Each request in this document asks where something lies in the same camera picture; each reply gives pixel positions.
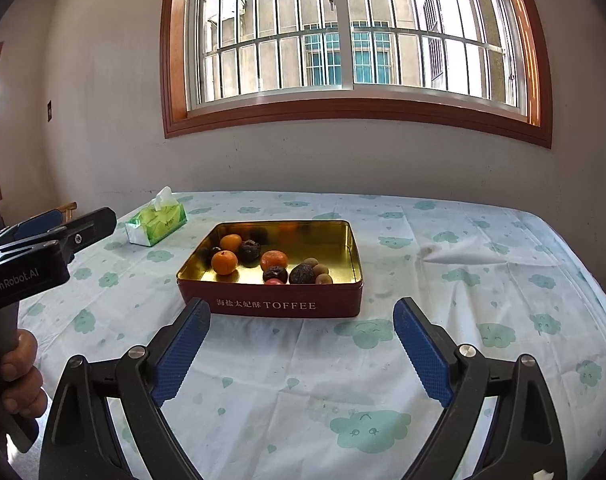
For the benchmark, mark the dark red tin box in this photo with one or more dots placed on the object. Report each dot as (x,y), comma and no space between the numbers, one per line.
(293,305)

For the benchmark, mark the small dark round fruit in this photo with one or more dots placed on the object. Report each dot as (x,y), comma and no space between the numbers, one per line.
(213,253)

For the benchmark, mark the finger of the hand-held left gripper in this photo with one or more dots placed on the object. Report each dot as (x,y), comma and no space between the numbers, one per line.
(90,225)
(38,222)

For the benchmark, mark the barred window with brown frame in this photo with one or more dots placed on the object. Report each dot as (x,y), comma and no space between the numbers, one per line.
(358,25)

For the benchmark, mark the wooden chair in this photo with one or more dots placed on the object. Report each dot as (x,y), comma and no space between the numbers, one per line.
(69,210)

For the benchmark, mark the red cherry tomato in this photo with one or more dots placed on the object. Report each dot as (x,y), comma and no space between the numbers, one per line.
(273,282)

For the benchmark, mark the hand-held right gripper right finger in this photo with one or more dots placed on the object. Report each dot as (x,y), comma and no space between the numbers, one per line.
(423,355)

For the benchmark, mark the brown longan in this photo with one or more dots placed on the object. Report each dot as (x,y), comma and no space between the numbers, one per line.
(324,279)
(310,262)
(321,270)

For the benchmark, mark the person's left hand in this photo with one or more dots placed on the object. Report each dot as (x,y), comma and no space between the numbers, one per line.
(23,380)

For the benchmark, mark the dark wrinkled passion fruit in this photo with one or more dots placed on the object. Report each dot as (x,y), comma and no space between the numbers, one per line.
(301,275)
(249,251)
(274,275)

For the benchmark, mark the dark wall switch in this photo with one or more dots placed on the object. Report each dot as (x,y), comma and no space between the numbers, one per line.
(49,110)

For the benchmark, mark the orange mandarin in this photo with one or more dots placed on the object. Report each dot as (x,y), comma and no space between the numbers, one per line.
(230,242)
(224,262)
(274,259)

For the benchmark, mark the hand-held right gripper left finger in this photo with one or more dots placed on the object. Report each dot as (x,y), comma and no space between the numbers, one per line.
(180,355)

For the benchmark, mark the cloud print tablecloth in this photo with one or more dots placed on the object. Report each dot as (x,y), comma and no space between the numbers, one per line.
(308,385)

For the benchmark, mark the green tissue pack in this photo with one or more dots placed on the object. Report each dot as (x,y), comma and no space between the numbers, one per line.
(158,227)

